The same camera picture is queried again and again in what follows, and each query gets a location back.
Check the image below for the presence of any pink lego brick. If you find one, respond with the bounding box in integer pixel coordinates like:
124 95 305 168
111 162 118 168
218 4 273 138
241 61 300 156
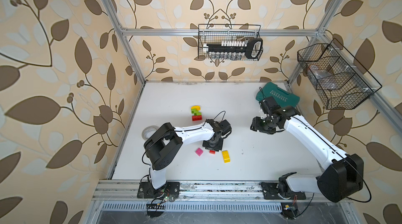
195 148 204 157

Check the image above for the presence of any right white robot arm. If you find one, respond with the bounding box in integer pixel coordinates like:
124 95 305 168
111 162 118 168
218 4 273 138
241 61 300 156
250 97 367 203

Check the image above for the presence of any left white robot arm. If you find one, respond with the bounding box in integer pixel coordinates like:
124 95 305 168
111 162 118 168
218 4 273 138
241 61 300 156
143 119 232 190

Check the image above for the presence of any red long lego brick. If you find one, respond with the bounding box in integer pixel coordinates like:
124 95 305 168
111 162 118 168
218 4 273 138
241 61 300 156
192 115 202 121

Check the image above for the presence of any green plastic tool case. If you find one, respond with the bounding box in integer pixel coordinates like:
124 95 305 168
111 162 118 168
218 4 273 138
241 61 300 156
255 82 300 107

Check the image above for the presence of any clear plastic bag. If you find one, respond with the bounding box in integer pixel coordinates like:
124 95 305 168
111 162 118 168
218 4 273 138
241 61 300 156
310 65 338 90

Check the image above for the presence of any black socket set holder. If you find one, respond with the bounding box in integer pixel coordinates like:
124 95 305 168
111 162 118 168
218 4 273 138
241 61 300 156
201 38 263 61

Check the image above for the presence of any white tape roll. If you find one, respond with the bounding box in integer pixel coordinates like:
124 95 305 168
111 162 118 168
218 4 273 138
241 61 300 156
141 126 159 140

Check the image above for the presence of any right circuit board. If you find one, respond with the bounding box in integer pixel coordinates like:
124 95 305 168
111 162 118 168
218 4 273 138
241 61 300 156
281 203 298 220

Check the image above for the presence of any circuit board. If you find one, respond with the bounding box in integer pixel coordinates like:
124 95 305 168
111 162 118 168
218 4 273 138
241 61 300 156
146 196 176 218
281 203 298 220

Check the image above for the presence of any left circuit board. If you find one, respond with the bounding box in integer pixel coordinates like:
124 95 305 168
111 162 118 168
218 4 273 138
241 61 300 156
146 196 176 218

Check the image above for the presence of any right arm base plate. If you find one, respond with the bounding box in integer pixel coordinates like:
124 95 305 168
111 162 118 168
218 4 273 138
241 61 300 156
260 182 307 200

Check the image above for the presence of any right wall wire basket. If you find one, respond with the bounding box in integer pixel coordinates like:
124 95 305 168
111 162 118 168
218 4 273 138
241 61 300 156
297 38 382 110

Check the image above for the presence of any wall wire basket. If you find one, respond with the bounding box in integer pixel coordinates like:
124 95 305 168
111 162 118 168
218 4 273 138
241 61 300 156
197 23 263 62
297 38 382 110

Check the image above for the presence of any back wall wire basket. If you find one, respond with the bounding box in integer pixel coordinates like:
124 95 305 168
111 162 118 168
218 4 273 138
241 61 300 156
197 23 263 62

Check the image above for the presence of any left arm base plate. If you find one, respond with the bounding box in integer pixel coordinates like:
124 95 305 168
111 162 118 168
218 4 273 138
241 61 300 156
137 182 180 199

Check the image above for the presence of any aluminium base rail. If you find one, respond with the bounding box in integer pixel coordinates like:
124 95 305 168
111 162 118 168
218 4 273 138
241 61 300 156
93 180 333 213

